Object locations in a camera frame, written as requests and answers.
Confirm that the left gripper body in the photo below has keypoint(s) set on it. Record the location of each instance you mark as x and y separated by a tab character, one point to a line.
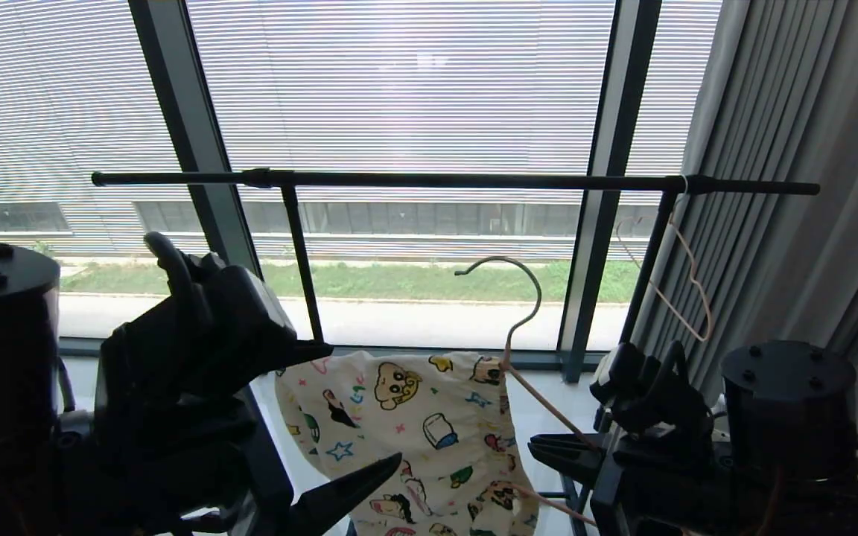
176	476

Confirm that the window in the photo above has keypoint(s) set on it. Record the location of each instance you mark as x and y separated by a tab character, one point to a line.
399	89

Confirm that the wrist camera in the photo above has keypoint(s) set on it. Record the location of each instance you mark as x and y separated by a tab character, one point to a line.
250	313
623	380

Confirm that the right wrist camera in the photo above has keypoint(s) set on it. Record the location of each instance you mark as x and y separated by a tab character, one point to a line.
623	380

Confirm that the black clothes rack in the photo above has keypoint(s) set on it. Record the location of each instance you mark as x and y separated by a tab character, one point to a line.
474	181

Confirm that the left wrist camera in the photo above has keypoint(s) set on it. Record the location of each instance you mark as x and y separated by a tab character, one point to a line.
250	313

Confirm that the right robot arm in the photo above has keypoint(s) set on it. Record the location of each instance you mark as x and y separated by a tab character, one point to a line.
786	409

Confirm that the pink clothes hanger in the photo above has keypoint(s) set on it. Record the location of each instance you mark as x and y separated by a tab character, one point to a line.
500	260
696	279

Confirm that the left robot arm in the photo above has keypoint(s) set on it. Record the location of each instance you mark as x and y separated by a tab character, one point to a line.
4	372

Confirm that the grey curtain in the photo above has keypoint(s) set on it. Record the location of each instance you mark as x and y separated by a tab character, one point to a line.
809	112

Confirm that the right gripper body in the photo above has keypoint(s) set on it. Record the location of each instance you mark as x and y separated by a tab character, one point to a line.
652	484

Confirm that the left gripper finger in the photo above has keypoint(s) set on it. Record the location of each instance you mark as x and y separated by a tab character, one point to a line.
295	353
339	502

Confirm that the cream printed garment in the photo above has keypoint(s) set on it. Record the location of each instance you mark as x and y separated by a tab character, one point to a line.
414	432

